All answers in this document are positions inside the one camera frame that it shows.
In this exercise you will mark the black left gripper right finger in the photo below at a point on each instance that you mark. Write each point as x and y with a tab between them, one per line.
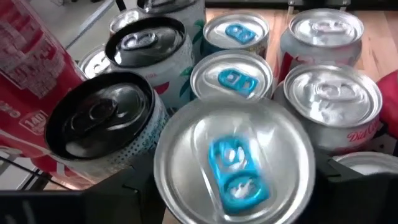
357	202

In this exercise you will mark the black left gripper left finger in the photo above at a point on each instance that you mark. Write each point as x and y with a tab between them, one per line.
77	208

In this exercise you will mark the wooden shelf with black frame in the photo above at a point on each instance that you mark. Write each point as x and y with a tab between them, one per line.
377	49

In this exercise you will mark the silver can with blue tab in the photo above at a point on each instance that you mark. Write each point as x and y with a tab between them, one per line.
217	37
211	62

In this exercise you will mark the silver beverage can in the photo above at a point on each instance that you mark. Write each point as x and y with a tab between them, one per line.
325	28
332	93

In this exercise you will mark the red soda can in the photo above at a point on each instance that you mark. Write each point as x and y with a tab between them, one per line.
122	20

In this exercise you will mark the red Star Wars Coca-Cola can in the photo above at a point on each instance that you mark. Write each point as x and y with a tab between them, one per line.
93	63

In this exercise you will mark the silver Diet Coke can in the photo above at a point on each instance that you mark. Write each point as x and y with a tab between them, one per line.
367	163

